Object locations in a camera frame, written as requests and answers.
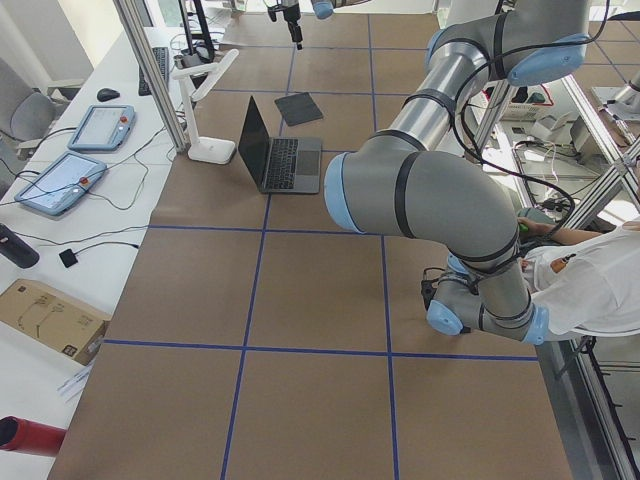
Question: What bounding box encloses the aluminium frame post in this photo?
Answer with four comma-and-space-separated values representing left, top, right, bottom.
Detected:
113, 0, 188, 153

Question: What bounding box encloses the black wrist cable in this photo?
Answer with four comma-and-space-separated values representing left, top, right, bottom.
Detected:
449, 0, 616, 241

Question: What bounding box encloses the grey laptop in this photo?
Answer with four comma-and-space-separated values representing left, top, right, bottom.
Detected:
238, 96, 322, 195

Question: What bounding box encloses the blue teach pendant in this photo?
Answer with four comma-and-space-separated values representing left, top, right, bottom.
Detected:
67, 104, 136, 153
14, 151, 107, 217

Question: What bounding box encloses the small black square device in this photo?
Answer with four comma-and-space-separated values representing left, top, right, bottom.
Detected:
59, 248, 79, 268

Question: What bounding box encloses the black computer mouse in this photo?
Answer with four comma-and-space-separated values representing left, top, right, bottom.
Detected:
96, 88, 120, 102

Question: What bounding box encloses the lower blue teach pendant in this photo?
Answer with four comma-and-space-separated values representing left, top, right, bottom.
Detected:
14, 151, 107, 217

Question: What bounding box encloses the upper blue teach pendant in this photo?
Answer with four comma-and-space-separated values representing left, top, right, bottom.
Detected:
67, 104, 136, 153

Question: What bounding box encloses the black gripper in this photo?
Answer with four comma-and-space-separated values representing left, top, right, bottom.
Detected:
281, 0, 303, 50

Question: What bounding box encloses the black keyboard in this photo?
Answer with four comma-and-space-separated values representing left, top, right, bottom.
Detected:
137, 46, 171, 97

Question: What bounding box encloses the white desk lamp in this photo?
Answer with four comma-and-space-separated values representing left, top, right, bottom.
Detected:
171, 48, 240, 164

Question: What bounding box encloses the grey office chair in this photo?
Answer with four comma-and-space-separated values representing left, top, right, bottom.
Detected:
1, 60, 56, 160

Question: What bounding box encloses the black water bottle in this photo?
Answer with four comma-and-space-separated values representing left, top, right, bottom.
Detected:
0, 224, 40, 269

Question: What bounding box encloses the black mouse pad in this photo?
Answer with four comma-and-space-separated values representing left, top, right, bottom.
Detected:
274, 92, 324, 127

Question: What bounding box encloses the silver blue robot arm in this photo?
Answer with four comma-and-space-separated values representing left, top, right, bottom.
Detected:
324, 1, 589, 345
269, 0, 361, 50

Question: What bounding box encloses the person in white shirt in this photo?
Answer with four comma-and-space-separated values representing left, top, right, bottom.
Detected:
518, 217, 639, 341

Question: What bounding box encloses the red cylinder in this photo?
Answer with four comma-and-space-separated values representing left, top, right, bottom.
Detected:
1, 416, 67, 457

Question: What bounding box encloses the cardboard box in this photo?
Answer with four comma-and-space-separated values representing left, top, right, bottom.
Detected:
1, 279, 111, 366

